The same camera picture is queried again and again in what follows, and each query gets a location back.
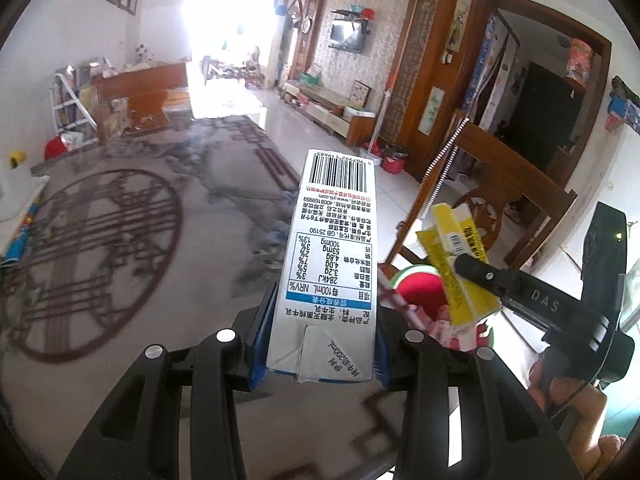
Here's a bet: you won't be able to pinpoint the mop with white handle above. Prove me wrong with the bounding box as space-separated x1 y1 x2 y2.
372 67 402 154

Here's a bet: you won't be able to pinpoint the white wire rack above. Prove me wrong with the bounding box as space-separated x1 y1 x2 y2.
49 62 102 137

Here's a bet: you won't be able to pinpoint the red bin with green rim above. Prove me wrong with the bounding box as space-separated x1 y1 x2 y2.
394 267 494 354

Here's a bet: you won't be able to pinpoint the white blue milk carton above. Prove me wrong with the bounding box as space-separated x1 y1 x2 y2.
265 148 379 384

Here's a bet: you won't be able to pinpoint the wall television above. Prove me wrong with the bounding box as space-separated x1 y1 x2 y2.
328 22 365 54

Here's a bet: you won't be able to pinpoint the person's right hand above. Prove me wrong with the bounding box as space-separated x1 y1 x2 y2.
527 350 627 480

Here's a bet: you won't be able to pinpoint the wooden bench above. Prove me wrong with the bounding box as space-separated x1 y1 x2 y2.
92 59 192 137

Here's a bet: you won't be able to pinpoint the small standing picture frame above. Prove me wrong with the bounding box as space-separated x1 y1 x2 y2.
350 80 374 109

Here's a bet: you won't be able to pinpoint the wooden television cabinet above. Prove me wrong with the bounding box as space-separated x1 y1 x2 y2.
282 79 377 149

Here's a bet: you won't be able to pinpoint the white beaded cord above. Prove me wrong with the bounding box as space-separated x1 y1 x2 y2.
407 117 469 227

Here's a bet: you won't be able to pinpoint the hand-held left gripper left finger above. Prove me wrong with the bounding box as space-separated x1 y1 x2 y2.
57 280 281 480

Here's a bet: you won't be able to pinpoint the printed door curtain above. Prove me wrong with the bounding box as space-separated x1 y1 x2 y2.
462 12 512 122

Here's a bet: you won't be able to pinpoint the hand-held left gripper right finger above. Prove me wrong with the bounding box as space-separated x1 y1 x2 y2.
374 307 584 480

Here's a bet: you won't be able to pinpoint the short green wall scroll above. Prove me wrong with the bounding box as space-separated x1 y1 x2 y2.
418 85 444 136

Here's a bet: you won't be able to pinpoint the wall shelf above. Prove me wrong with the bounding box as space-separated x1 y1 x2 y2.
332 5 377 24

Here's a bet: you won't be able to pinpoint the blue printed packet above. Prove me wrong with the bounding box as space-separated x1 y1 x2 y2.
0 194 47 267

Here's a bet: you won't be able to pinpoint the red door poster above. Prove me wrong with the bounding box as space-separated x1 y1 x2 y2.
564 37 597 87

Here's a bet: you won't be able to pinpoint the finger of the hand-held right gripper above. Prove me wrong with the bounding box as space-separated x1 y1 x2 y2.
452 253 527 305

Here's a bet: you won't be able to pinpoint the carved wooden chair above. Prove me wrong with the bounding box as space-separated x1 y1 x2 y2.
384 109 579 272

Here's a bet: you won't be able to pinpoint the red basin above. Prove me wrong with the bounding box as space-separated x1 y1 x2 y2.
382 147 409 174

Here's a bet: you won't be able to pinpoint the tall wall scroll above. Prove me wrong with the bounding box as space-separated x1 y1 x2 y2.
447 0 474 57

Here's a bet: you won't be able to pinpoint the red round object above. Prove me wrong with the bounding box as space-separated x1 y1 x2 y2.
44 137 69 162

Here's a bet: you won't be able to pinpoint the yellow white pack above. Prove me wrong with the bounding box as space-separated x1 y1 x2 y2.
417 202 504 332

